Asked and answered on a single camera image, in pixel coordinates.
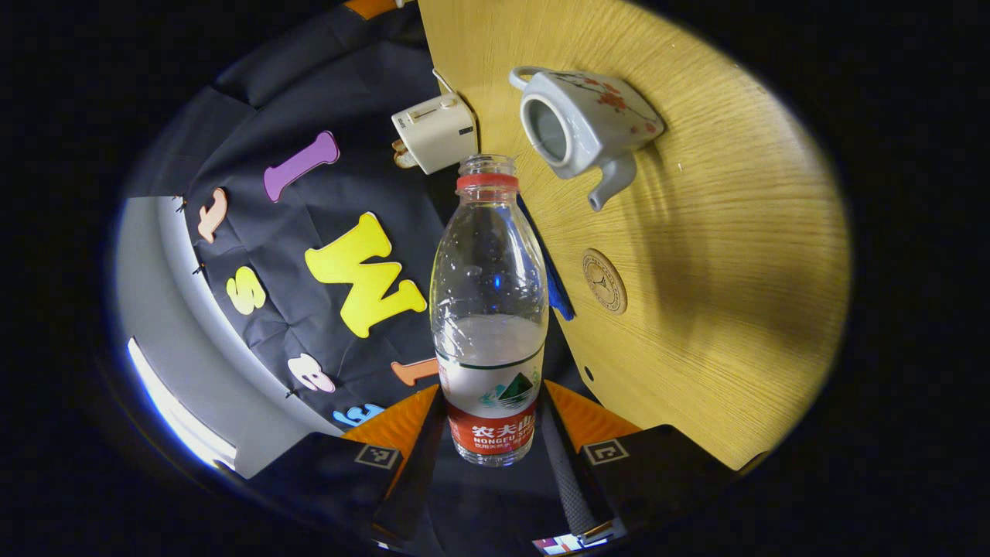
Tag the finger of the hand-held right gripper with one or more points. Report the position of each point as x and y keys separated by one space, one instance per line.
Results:
x=370 y=7

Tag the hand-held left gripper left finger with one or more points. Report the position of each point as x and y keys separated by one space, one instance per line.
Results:
x=410 y=480

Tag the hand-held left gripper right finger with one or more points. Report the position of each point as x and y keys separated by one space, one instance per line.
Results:
x=568 y=480

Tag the clear plastic water bottle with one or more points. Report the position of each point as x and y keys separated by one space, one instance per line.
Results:
x=489 y=356

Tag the round wooden coaster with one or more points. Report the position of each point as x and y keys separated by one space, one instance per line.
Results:
x=604 y=281

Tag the white porcelain teacup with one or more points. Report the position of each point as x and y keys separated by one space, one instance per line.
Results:
x=588 y=116

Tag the computer monitor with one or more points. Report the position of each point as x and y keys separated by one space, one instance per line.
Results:
x=572 y=541

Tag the black backdrop cloth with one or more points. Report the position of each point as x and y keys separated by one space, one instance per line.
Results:
x=309 y=100

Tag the white toaster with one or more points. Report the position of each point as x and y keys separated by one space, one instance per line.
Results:
x=435 y=131

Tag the toast slice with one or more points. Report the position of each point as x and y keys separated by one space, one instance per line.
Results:
x=404 y=155

